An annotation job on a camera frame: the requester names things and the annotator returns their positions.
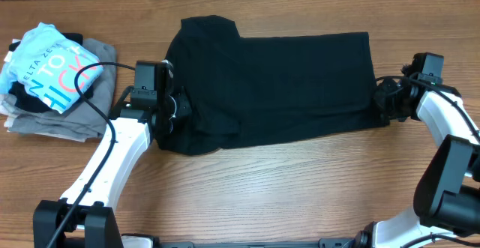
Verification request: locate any black t-shirt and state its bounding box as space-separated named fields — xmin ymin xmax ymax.
xmin=157 ymin=16 xmax=384 ymax=155

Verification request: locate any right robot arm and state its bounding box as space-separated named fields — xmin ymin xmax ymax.
xmin=344 ymin=52 xmax=479 ymax=247

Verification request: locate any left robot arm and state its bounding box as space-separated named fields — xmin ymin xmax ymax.
xmin=33 ymin=60 xmax=189 ymax=248

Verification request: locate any grey folded t-shirt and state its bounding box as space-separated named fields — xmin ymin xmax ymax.
xmin=7 ymin=37 xmax=118 ymax=141

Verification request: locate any light blue printed t-shirt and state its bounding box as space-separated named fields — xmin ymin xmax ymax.
xmin=1 ymin=22 xmax=104 ymax=114

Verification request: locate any black folded garment in stack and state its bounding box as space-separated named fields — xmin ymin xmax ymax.
xmin=8 ymin=33 xmax=94 ymax=113

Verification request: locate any white folded garment in stack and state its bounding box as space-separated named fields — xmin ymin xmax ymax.
xmin=1 ymin=43 xmax=98 ymax=142

